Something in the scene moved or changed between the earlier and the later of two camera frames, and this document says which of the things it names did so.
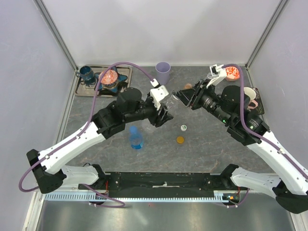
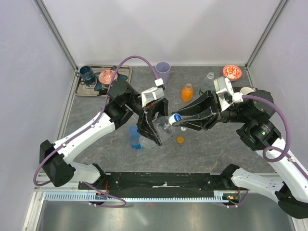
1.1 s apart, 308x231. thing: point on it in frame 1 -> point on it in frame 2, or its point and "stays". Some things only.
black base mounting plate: x=136 y=184 stays
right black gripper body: x=201 y=92 -> x=217 y=108
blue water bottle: x=135 y=137 stays
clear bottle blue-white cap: x=169 y=102 -> x=163 y=126
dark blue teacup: x=85 y=72 stays
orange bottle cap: x=180 y=139 stays
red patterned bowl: x=109 y=78 stays
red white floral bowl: x=233 y=73 stays
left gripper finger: x=166 y=116 -> x=147 y=128
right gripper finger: x=186 y=96 -> x=199 y=122
